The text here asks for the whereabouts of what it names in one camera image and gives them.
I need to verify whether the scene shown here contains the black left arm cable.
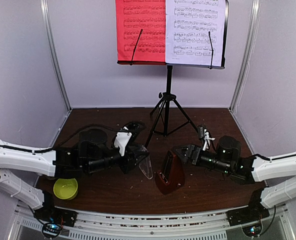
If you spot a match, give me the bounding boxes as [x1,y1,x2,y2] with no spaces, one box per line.
[47,121,146,151]

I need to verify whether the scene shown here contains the black perforated music stand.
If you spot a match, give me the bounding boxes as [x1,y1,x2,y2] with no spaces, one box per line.
[116,0,230,151]

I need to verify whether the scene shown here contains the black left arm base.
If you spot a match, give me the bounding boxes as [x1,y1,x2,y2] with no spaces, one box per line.
[34,207,77,227]

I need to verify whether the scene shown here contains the white sheet music page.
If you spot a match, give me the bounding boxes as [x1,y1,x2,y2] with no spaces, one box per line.
[165,0,229,69]

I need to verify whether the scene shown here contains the left aluminium frame post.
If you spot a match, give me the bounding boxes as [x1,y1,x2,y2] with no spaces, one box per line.
[40,0,72,113]

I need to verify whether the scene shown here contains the lime green bowl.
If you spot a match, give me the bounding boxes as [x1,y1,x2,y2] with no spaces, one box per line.
[53,178,78,201]

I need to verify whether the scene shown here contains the aluminium frame post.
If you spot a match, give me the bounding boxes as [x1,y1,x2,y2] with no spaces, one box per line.
[230,0,261,115]
[40,0,72,113]

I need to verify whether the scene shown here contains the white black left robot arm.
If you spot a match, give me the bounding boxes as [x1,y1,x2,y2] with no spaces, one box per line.
[0,127,148,222]

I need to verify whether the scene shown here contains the red sheet music page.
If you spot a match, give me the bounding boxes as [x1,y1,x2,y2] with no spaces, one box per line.
[115,0,166,63]

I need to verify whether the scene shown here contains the brown wooden metronome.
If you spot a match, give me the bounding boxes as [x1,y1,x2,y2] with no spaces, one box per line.
[155,150,185,195]

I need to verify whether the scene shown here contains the aluminium front rail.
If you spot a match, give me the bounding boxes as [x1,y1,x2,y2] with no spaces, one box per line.
[5,201,296,240]

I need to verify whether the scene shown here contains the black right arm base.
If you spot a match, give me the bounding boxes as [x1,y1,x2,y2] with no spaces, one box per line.
[226,200,270,226]

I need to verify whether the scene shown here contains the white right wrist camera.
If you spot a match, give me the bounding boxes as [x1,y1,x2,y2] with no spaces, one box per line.
[197,124,216,151]

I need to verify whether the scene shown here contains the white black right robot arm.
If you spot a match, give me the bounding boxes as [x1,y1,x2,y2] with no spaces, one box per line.
[173,135,296,221]

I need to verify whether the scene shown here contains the right aluminium frame post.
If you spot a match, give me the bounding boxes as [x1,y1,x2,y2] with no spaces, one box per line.
[230,0,261,115]

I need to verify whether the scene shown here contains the clear plastic metronome cover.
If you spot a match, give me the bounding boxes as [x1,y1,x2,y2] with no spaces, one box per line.
[135,145,153,180]

